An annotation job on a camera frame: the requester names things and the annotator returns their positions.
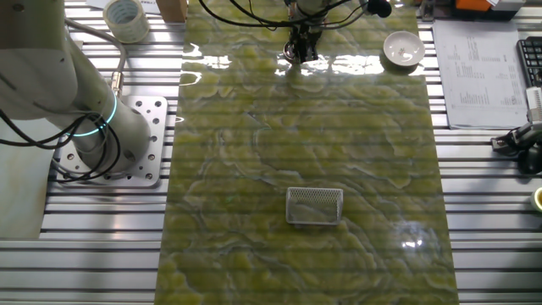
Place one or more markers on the orange box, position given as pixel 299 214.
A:
pixel 472 4

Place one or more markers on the green marble pattern mat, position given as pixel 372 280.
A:
pixel 296 148

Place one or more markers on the clear packing tape roll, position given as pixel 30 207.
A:
pixel 135 29

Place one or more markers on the black camera stand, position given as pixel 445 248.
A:
pixel 531 161

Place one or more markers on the black computer keyboard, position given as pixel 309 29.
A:
pixel 531 59

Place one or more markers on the small cardboard box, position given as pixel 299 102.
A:
pixel 171 10

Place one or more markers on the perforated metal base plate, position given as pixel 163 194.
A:
pixel 154 110

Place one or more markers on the small shiny steel dish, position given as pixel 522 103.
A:
pixel 287 51

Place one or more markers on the white ceramic plate with flower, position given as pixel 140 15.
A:
pixel 403 48

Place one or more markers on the printed table paper sheet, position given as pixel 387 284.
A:
pixel 478 84

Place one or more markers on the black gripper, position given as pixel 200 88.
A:
pixel 305 34

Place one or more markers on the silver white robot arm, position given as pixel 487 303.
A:
pixel 34 63

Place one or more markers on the light grey box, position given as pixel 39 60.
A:
pixel 508 4

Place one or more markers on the black foam microphone ball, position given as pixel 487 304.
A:
pixel 379 7

